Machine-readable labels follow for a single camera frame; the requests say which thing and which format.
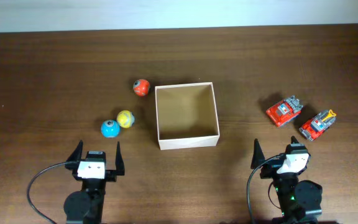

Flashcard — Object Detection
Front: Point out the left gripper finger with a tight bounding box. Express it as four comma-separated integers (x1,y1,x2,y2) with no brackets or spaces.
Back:
115,142,125,172
67,140,83,162

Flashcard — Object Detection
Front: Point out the red fire truck grey top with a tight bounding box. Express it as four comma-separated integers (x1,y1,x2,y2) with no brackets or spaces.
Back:
266,95,303,127

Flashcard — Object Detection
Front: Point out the red fire truck yellow nozzle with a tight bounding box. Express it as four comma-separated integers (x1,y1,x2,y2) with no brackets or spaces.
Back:
298,109,337,142

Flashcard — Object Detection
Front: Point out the yellow toy ball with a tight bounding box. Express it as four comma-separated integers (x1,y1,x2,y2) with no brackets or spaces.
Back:
116,110,135,128

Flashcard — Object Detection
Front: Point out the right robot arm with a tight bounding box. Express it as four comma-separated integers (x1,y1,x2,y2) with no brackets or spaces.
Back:
246,136,323,223

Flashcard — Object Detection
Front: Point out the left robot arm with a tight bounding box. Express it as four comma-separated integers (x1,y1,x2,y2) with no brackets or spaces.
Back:
63,141,125,223

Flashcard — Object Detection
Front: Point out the cardboard box container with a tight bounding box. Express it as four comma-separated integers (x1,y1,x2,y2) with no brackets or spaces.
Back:
155,82,220,150

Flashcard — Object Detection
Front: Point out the blue toy ball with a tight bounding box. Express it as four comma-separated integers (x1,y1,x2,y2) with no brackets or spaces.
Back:
101,119,121,138

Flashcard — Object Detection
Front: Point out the orange toy ball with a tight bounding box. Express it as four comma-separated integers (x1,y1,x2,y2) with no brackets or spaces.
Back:
133,79,150,96

